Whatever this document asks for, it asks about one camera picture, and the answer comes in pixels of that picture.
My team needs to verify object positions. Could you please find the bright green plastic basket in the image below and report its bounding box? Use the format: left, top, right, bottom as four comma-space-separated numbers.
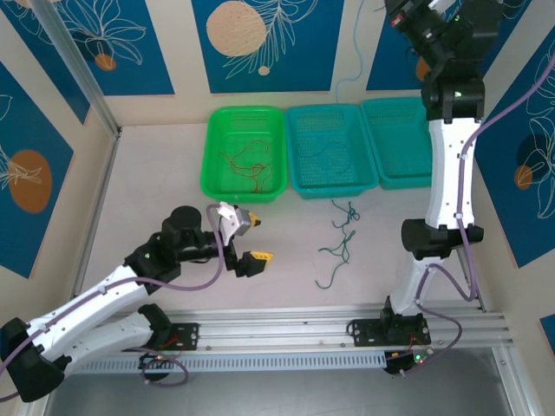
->
199, 105, 289, 205

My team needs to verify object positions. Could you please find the blue floral wall panel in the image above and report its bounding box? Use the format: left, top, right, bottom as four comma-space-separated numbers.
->
0, 60, 91, 279
3, 0, 176, 97
191, 0, 347, 94
473, 0, 555, 270
365, 0, 431, 93

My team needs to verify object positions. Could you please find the blue cable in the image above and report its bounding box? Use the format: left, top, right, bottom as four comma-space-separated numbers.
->
311, 141, 354, 176

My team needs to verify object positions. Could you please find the green cable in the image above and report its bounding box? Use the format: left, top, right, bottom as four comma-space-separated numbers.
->
315, 198, 362, 291

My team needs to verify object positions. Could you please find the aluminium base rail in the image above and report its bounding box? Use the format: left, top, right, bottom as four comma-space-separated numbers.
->
64, 304, 509, 361

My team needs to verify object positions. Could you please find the red cable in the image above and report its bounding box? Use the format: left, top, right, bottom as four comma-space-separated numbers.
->
218, 139, 275, 196

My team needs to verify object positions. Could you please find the white slotted cable duct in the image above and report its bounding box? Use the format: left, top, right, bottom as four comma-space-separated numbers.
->
72, 351, 388, 374

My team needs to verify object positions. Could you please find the thin light blue cord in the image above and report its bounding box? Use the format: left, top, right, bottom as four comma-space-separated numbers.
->
334, 0, 364, 105

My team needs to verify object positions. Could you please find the aluminium frame post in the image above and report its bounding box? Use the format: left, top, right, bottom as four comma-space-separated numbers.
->
30, 0, 123, 296

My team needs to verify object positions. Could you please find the teal plastic basket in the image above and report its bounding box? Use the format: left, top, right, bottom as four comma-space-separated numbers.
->
283, 103, 379, 201
360, 96, 434, 192

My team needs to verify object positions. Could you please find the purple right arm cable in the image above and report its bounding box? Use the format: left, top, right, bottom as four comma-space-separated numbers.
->
388, 54, 555, 379

